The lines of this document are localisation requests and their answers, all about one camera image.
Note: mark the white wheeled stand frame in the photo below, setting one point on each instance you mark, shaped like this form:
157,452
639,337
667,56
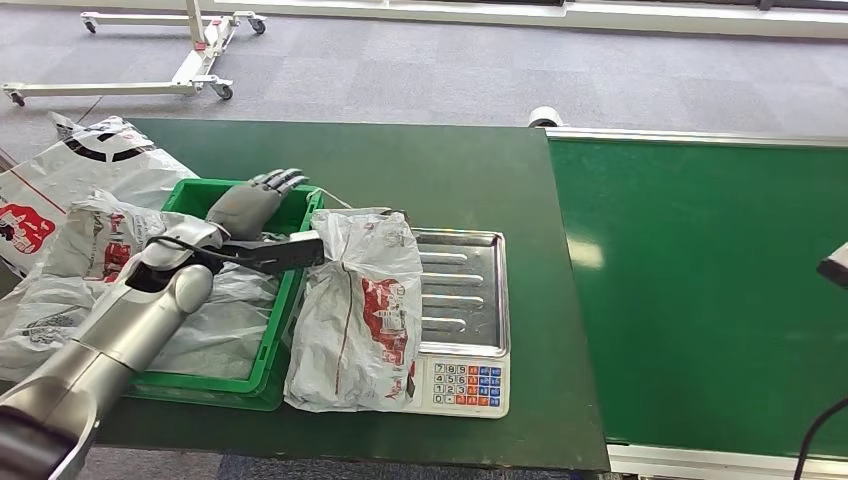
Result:
195,63

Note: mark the grey poly mailer red print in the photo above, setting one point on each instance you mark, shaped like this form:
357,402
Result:
351,311

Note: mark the white conveyor end roller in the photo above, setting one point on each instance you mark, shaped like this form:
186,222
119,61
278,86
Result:
544,116

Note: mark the electronic scale steel tray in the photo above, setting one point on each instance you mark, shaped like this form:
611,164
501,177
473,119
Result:
464,291

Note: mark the green plastic crate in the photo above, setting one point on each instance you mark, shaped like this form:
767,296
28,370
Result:
272,331

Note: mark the white window sill ledge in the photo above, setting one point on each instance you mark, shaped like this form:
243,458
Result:
662,16

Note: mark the white poly mailer black stripe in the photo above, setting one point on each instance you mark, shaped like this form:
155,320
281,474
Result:
79,172

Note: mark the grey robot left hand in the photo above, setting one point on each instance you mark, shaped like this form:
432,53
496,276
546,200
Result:
248,205

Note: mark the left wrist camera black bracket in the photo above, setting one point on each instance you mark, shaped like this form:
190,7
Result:
285,254

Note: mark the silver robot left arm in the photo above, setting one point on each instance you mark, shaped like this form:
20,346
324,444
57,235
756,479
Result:
112,338

